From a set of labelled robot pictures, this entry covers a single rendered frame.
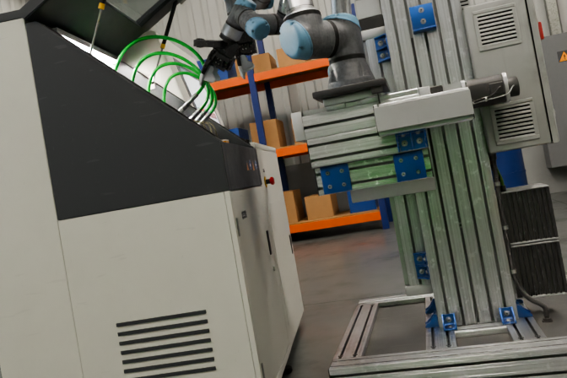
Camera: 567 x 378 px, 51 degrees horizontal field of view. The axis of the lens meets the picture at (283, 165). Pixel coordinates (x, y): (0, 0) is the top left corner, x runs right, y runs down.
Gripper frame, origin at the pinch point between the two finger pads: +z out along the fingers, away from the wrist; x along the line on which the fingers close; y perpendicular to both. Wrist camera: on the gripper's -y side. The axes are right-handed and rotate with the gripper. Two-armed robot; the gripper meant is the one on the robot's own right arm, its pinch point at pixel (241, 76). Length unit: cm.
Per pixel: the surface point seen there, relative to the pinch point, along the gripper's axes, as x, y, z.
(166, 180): -47, -22, 37
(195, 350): -47, -22, 92
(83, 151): -47, -48, 23
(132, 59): 23, -51, -21
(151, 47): 23, -41, -25
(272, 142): 526, -57, -9
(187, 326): -47, -24, 84
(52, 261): -47, -65, 57
